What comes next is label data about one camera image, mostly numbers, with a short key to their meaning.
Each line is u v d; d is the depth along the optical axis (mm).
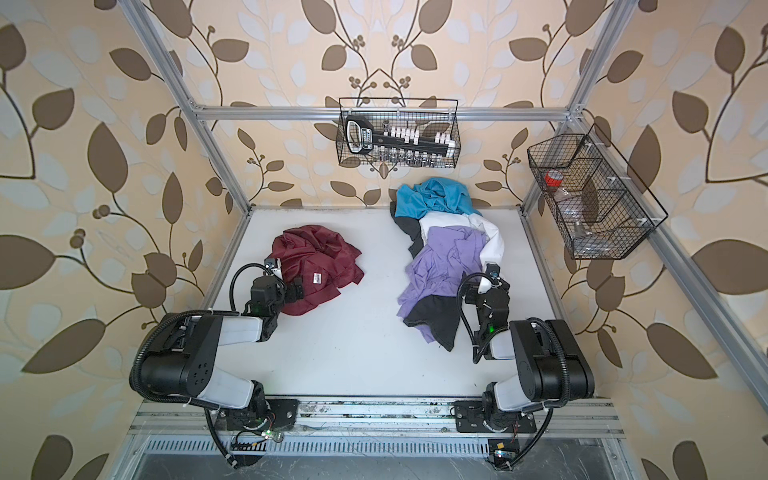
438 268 963
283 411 752
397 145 864
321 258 954
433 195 1079
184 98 876
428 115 911
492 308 685
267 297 737
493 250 938
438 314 909
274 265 833
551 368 442
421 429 736
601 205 738
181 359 456
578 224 744
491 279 753
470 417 735
